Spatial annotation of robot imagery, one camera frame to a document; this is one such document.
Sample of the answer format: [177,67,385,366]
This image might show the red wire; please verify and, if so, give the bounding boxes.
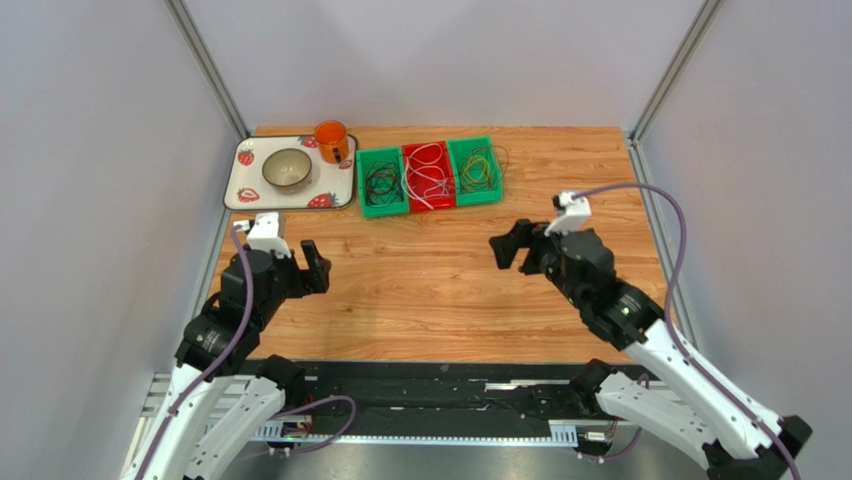
[359,156,407,204]

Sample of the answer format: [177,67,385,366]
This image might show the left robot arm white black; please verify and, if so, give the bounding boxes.
[123,240,331,479]

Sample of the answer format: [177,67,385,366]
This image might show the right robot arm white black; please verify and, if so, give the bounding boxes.
[489,219,812,479]

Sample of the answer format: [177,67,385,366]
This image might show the right green bin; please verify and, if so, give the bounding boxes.
[446,136,505,206]

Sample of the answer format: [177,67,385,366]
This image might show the green bin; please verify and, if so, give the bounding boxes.
[355,147,410,218]
[446,136,505,206]

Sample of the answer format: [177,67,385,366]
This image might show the strawberry pattern tray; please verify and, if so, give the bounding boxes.
[223,135,358,211]

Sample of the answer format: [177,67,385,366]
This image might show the beige ceramic bowl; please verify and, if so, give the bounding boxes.
[261,148,314,194]

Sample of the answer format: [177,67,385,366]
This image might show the red bin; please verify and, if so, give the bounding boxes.
[401,141,456,212]

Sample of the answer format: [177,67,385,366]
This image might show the left green bin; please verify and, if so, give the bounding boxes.
[355,147,410,218]

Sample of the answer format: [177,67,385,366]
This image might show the orange mug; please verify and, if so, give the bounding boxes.
[313,120,349,164]

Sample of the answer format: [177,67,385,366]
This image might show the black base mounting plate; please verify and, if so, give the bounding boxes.
[287,361,613,438]

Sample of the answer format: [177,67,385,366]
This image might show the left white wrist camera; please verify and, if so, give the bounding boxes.
[232,212,293,259]

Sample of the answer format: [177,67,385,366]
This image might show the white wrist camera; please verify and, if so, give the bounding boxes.
[232,212,293,259]
[544,190,591,236]

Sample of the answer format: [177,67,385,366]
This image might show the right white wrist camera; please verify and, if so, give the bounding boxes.
[544,190,591,236]

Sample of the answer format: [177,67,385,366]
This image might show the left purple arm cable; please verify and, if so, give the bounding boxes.
[133,226,358,480]

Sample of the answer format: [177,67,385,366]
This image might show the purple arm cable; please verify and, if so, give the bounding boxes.
[133,226,358,480]
[572,182,804,480]

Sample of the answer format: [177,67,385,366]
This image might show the yellow green wires in bin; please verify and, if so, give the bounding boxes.
[459,143,512,194]

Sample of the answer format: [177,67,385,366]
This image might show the black wires in bin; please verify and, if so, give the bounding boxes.
[360,159,407,206]

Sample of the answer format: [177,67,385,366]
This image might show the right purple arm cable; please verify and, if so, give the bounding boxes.
[572,182,804,480]

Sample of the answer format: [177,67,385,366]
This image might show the aluminium frame rail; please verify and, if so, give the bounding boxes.
[119,372,760,480]

